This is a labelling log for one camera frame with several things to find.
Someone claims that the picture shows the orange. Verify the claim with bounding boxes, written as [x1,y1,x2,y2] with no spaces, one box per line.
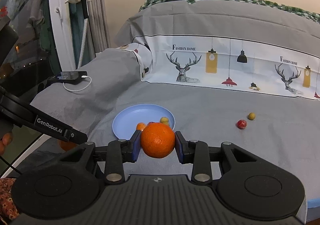
[136,122,147,131]
[58,140,78,151]

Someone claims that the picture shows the small orange tangerine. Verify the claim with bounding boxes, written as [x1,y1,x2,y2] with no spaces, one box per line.
[140,123,175,158]

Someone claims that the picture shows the person left hand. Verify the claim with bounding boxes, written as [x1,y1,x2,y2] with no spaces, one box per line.
[0,132,13,155]

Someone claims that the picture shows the blue plastic plate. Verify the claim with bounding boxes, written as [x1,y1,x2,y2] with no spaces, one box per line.
[112,104,176,140]

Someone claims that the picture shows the black smartphone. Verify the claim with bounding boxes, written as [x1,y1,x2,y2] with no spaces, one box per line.
[47,71,87,85]

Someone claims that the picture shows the grey printed sofa cover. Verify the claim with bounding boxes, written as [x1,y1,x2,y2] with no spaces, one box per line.
[30,0,320,223]

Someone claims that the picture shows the white charging cable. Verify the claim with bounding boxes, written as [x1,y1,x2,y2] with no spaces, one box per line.
[62,75,92,92]

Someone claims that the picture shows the braided steamer hose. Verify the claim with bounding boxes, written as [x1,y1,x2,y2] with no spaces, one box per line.
[76,17,90,69]

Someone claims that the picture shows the white door frame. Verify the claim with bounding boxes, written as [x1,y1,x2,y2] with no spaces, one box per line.
[49,0,76,71]

